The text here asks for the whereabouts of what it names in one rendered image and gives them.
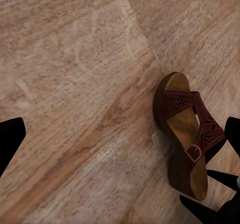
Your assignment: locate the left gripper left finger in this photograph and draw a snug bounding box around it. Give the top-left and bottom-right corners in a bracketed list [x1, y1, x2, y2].
[0, 117, 26, 177]

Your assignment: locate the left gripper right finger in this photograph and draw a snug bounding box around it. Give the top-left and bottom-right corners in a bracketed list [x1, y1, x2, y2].
[224, 117, 240, 157]

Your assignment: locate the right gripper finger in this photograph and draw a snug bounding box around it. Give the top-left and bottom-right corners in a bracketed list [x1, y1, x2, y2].
[179, 194, 226, 224]
[206, 169, 240, 191]

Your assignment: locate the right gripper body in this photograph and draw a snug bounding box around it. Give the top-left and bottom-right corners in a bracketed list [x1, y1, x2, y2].
[222, 189, 240, 224]

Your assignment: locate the sandal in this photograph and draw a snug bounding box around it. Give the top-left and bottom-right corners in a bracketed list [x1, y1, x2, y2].
[153, 72, 227, 201]

